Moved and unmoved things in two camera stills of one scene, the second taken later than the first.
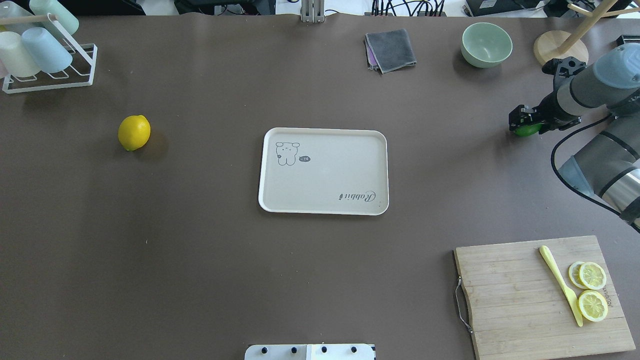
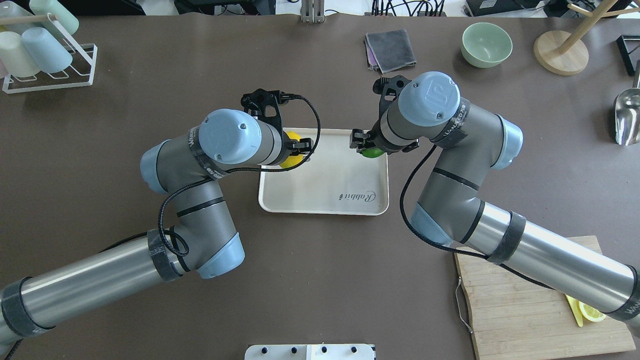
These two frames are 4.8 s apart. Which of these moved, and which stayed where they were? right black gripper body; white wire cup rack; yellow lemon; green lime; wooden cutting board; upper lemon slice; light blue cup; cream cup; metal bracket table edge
Moved: yellow lemon; right black gripper body; green lime
Stayed: white wire cup rack; cream cup; light blue cup; wooden cutting board; metal bracket table edge; upper lemon slice
